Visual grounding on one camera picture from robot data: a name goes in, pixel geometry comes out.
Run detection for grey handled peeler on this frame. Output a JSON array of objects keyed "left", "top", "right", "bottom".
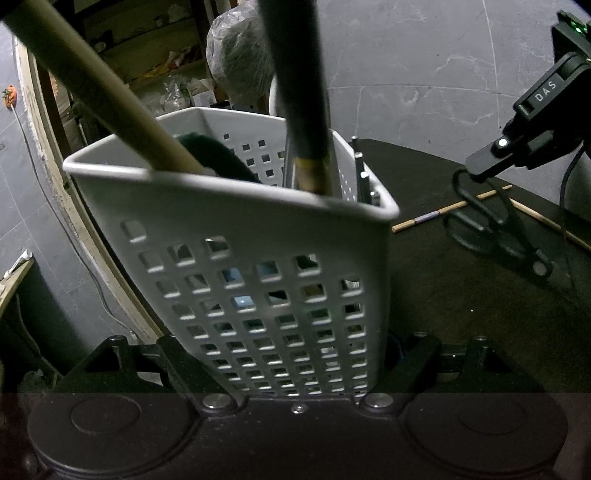
[{"left": 255, "top": 0, "right": 334, "bottom": 162}]

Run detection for cluttered storage shelf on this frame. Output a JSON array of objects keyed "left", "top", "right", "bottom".
[{"left": 69, "top": 0, "right": 219, "bottom": 117}]

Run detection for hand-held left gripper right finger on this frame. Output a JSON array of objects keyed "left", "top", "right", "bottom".
[{"left": 359, "top": 331, "right": 546, "bottom": 412}]

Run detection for white door frame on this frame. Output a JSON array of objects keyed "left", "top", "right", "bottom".
[{"left": 13, "top": 36, "right": 172, "bottom": 343}]

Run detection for white perforated plastic basket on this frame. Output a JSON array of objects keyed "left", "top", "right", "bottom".
[{"left": 61, "top": 106, "right": 401, "bottom": 401}]

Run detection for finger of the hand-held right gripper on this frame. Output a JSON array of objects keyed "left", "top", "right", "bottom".
[{"left": 464, "top": 83, "right": 591, "bottom": 182}]

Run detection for white tube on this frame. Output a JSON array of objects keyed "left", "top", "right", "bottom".
[{"left": 3, "top": 248, "right": 34, "bottom": 281}]

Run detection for dark green kitchen scissors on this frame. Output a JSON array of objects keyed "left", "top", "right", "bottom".
[{"left": 442, "top": 167, "right": 556, "bottom": 278}]

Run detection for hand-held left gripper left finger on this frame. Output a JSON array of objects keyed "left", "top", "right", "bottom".
[{"left": 64, "top": 333, "right": 242, "bottom": 412}]

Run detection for thin black hanging cable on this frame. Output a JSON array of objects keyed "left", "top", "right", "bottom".
[{"left": 10, "top": 105, "right": 140, "bottom": 334}]

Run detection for wooden side shelf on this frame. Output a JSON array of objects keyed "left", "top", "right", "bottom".
[{"left": 0, "top": 257, "right": 36, "bottom": 315}]

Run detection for clear plastic bag dark contents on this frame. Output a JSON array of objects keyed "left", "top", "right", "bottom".
[{"left": 205, "top": 0, "right": 279, "bottom": 114}]

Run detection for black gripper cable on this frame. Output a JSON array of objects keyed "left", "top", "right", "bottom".
[{"left": 558, "top": 142, "right": 588, "bottom": 232}]

